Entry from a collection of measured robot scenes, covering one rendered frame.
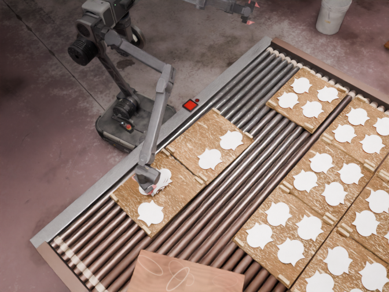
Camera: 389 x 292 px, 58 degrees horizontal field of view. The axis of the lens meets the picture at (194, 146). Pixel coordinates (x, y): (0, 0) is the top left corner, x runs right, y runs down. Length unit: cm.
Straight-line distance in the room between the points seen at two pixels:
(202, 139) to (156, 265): 80
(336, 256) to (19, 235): 238
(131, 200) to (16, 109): 225
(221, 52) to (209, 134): 196
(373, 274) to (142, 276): 109
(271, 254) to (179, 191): 58
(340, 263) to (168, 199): 92
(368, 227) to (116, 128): 209
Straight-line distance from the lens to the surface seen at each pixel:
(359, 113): 240
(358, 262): 196
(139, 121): 309
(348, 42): 434
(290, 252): 186
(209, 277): 170
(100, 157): 329
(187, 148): 209
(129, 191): 200
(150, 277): 172
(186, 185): 197
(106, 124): 317
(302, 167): 208
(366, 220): 204
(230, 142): 209
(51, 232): 206
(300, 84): 244
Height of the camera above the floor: 270
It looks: 58 degrees down
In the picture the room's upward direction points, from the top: 4 degrees counter-clockwise
